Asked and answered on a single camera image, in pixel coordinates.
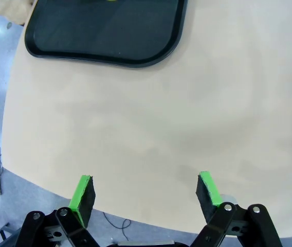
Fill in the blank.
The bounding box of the black floor cable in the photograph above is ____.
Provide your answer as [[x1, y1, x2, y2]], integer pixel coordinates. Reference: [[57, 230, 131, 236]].
[[101, 211, 132, 241]]

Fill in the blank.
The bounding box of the grey metal base frame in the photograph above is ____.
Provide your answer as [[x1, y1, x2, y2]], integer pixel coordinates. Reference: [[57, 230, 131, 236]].
[[0, 222, 17, 244]]

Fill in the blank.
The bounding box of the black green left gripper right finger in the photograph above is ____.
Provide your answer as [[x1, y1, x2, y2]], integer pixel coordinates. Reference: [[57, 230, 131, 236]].
[[191, 171, 283, 247]]

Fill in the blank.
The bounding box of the beige fabric item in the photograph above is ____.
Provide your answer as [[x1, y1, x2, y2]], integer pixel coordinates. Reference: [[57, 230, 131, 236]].
[[1, 0, 38, 26]]

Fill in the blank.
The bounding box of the dark serving tray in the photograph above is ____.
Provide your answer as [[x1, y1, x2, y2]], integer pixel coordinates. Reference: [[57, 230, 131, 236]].
[[24, 0, 189, 69]]

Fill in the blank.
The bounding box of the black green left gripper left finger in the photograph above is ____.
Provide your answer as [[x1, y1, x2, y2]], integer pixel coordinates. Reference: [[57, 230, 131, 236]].
[[14, 175, 100, 247]]

